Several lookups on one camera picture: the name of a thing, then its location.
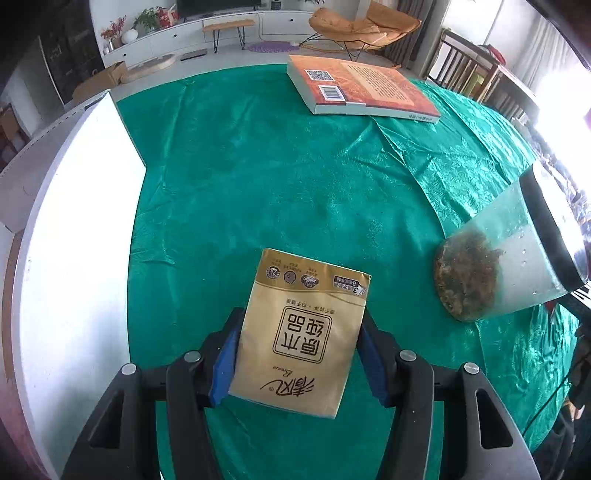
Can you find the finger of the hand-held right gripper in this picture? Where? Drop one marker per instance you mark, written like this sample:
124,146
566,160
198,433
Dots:
570,307

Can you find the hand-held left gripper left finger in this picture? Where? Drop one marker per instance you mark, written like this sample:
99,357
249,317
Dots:
226,364

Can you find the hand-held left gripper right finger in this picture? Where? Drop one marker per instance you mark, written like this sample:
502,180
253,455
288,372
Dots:
371,364

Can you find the gold tissue pack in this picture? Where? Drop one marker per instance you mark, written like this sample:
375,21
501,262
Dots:
300,341

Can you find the clear plastic jar black lid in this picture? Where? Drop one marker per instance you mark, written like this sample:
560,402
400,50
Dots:
508,258

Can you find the person's right hand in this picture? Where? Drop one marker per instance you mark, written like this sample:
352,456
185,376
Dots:
582,350

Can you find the green tablecloth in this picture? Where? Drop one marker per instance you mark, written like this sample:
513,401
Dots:
286,184

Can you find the dark wooden chairs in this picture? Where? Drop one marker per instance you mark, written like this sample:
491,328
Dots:
475,69

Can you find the orange paperback book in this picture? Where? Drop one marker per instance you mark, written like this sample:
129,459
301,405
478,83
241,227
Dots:
364,87

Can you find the oval wooden tray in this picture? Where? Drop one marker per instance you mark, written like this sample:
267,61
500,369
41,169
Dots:
147,68

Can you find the brown cardboard box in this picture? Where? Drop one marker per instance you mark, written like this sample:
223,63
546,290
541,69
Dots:
104,78

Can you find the purple round rug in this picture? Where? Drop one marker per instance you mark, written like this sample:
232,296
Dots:
272,46

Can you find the white television cabinet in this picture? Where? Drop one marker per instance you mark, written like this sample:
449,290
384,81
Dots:
184,37

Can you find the wooden stool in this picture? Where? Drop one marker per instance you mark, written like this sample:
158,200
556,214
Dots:
228,27

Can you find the grey curtain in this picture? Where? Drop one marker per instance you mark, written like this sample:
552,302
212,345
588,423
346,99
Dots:
415,7

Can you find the orange lounge chair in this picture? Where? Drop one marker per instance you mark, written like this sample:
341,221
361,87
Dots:
364,25

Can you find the black refrigerator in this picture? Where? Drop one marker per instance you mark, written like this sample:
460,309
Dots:
74,55

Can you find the red flowers in white vase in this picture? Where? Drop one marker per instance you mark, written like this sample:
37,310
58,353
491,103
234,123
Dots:
114,32

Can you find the bushy green potted plant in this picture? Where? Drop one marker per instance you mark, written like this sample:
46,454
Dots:
147,18

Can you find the black television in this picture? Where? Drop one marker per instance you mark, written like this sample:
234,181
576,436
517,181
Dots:
217,5

